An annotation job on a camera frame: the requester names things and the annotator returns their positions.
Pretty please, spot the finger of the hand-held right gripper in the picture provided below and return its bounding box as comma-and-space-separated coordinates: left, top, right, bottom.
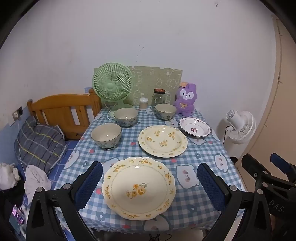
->
270, 153, 296, 179
240, 154, 289, 186

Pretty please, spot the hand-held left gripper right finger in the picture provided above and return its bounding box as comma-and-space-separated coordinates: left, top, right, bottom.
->
197, 163, 271, 241

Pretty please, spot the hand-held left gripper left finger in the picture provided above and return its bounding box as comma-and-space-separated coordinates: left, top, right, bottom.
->
26, 161, 103, 241

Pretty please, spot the yellow floral scalloped plate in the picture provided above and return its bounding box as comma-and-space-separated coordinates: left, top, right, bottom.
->
102, 157, 176, 220

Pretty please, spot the cream bowl with floral outside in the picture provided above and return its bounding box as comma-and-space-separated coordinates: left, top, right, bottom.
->
155, 103, 177, 120
113, 108, 139, 127
91, 123, 122, 149

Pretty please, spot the white plate with red flower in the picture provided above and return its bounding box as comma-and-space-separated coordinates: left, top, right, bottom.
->
179, 117, 211, 138

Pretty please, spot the yellow floral deep plate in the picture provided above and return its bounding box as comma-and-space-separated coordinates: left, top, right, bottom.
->
138, 125, 188, 158

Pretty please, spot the white standing fan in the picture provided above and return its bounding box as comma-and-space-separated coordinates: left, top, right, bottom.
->
225, 110, 257, 145

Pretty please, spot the blue bed sheet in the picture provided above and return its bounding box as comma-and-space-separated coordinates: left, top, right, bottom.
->
16, 140, 80, 232

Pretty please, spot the beige door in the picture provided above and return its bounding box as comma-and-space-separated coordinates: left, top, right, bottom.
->
238, 14, 296, 193

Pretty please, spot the blue checked tablecloth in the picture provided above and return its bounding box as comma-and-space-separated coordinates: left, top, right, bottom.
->
52, 107, 245, 234

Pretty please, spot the grey plaid pillow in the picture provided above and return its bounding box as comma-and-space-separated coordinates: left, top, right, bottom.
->
14, 115, 67, 175

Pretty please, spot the phone with lit screen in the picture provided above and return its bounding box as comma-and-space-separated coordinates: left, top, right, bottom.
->
9, 204, 26, 234

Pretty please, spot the dark cloth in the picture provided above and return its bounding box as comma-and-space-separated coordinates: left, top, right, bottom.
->
0, 181, 30, 241

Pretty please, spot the crumpled white cloth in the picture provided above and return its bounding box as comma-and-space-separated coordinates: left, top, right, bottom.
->
0, 162, 19, 191

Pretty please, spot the wooden bed headboard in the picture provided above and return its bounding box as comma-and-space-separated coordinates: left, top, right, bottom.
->
27, 89, 102, 141

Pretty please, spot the purple plush bunny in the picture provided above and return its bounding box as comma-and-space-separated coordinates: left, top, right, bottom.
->
173, 82, 197, 117

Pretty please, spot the green desk fan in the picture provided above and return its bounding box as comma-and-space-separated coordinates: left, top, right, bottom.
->
92, 62, 134, 118

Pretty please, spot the glass jar with dark lid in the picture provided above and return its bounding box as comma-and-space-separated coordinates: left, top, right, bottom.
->
151, 89, 166, 107

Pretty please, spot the green cartoon print board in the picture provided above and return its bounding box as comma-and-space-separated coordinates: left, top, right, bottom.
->
94, 66, 183, 107

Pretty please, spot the black fan power cable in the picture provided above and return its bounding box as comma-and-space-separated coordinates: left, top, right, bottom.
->
222, 125, 232, 144

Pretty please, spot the white desk fan cable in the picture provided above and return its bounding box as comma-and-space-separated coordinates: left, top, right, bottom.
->
107, 105, 116, 121

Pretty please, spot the white charger cable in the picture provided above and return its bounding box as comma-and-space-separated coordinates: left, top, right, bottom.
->
16, 117, 28, 186

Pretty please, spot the wall socket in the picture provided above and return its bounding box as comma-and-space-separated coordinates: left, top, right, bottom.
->
12, 107, 23, 120

